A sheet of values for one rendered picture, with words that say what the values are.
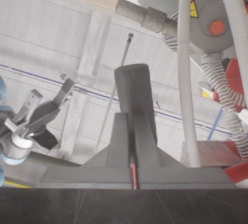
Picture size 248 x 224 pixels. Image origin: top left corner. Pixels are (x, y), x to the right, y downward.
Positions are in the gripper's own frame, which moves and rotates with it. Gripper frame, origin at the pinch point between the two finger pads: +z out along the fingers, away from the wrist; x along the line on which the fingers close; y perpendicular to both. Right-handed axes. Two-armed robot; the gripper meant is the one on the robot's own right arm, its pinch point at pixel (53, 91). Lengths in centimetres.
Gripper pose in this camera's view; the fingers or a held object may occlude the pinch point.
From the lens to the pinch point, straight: 48.3
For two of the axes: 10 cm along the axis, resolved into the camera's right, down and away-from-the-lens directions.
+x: 2.9, -3.0, 9.1
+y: -7.4, -6.7, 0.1
